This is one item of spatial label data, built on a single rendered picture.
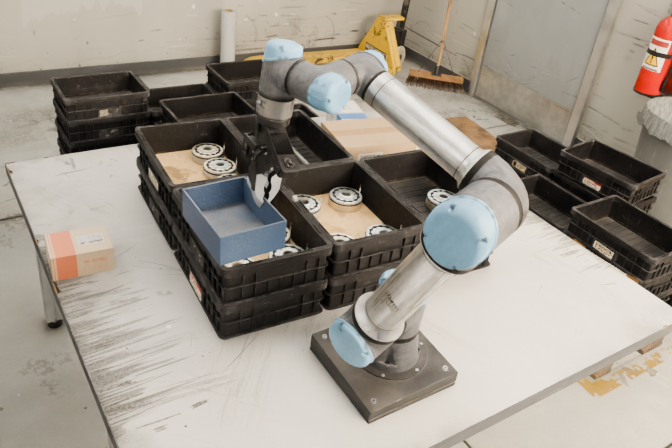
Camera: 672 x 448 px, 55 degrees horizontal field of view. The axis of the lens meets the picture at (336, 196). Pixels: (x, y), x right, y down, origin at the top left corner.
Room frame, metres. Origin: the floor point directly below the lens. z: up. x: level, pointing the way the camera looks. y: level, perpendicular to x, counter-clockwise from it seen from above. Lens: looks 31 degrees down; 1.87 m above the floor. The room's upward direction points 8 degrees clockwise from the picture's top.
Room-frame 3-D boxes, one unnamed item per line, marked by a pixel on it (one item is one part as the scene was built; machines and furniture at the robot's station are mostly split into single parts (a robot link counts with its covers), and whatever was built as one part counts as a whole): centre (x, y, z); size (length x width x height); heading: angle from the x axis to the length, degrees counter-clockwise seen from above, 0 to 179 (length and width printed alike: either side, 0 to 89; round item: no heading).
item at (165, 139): (1.76, 0.44, 0.87); 0.40 x 0.30 x 0.11; 33
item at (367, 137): (2.22, -0.09, 0.78); 0.30 x 0.22 x 0.16; 118
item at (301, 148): (1.93, 0.19, 0.87); 0.40 x 0.30 x 0.11; 33
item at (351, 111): (2.56, 0.00, 0.75); 0.20 x 0.12 x 0.09; 22
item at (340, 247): (1.59, -0.03, 0.92); 0.40 x 0.30 x 0.02; 33
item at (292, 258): (1.43, 0.22, 0.92); 0.40 x 0.30 x 0.02; 33
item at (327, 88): (1.19, 0.05, 1.41); 0.11 x 0.11 x 0.08; 54
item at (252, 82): (3.38, 0.57, 0.37); 0.40 x 0.30 x 0.45; 127
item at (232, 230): (1.15, 0.21, 1.10); 0.20 x 0.15 x 0.07; 37
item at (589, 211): (2.26, -1.20, 0.37); 0.40 x 0.30 x 0.45; 36
